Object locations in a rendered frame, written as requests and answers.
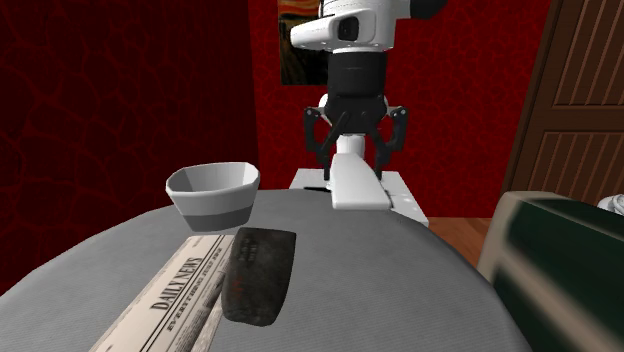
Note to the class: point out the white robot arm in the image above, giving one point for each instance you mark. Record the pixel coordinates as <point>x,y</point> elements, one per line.
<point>358,187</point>

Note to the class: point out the white bowl with grey base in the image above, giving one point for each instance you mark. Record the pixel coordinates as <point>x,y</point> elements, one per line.
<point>214,197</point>

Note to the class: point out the folded newspaper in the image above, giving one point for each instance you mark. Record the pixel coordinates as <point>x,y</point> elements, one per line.
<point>170,297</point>

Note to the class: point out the black remote control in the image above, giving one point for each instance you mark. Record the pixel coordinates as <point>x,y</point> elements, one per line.
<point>258,278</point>

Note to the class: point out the brown wooden door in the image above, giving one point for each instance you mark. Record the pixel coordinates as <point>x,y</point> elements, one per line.
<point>580,97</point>

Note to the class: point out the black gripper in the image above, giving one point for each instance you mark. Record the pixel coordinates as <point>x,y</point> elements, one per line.
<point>357,83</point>

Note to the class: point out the pale grey robot stand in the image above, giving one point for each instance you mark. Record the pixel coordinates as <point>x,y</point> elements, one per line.
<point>407,202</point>

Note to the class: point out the orange and dark wall picture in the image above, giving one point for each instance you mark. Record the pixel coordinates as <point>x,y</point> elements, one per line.
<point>297,63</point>

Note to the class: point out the small white object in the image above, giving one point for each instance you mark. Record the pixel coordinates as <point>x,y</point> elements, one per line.
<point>614,204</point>

